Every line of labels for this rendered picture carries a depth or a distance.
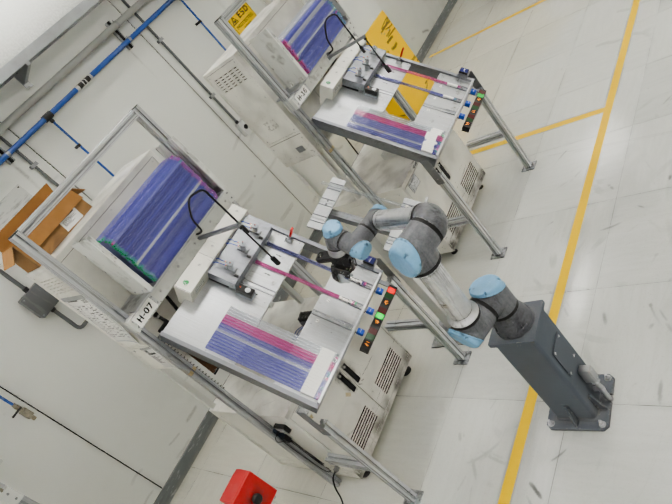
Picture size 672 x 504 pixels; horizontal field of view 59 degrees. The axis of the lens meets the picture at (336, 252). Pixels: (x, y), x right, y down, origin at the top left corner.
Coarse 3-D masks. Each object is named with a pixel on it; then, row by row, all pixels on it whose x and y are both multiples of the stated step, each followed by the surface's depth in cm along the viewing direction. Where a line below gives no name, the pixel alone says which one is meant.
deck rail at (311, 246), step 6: (252, 216) 275; (264, 222) 274; (276, 228) 272; (288, 234) 271; (294, 234) 271; (300, 240) 270; (306, 240) 270; (306, 246) 272; (312, 246) 270; (318, 246) 269; (324, 246) 269; (318, 252) 272; (360, 264) 265; (372, 270) 264; (378, 270) 264
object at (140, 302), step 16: (128, 112) 252; (112, 144) 242; (160, 144) 264; (176, 144) 255; (96, 160) 237; (192, 160) 259; (80, 176) 231; (208, 176) 263; (64, 192) 226; (48, 208) 222; (32, 224) 217; (96, 256) 231; (112, 256) 228; (176, 256) 247; (112, 272) 237; (128, 272) 231; (384, 272) 273; (128, 288) 244; (144, 288) 236; (128, 304) 244; (144, 304) 238; (144, 320) 237; (304, 320) 292; (400, 320) 300; (416, 320) 291; (304, 416) 227; (320, 432) 234; (336, 464) 263; (352, 464) 253
